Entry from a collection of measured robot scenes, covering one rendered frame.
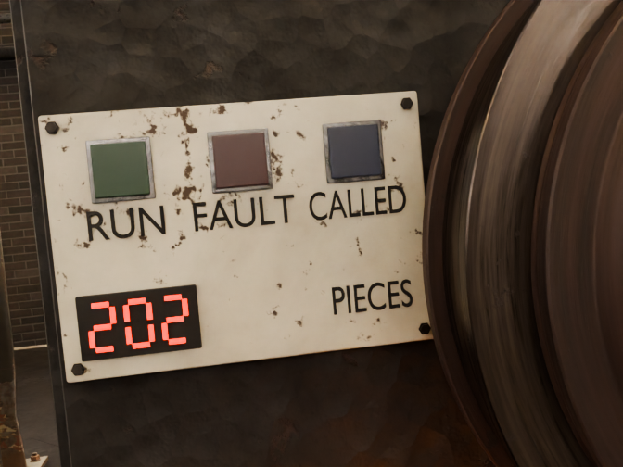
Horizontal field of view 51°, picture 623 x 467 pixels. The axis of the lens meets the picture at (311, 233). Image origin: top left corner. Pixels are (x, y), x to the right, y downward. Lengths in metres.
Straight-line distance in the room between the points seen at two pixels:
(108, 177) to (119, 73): 0.08
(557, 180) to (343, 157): 0.17
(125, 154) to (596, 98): 0.29
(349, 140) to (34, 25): 0.23
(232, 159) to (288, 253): 0.08
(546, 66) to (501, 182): 0.06
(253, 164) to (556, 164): 0.20
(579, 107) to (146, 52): 0.29
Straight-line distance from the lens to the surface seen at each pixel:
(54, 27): 0.50
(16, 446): 3.47
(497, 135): 0.35
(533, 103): 0.36
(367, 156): 0.46
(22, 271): 6.70
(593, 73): 0.36
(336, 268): 0.46
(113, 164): 0.45
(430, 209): 0.40
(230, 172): 0.45
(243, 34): 0.49
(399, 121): 0.47
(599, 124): 0.36
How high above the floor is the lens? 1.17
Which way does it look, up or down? 3 degrees down
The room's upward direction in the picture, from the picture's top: 5 degrees counter-clockwise
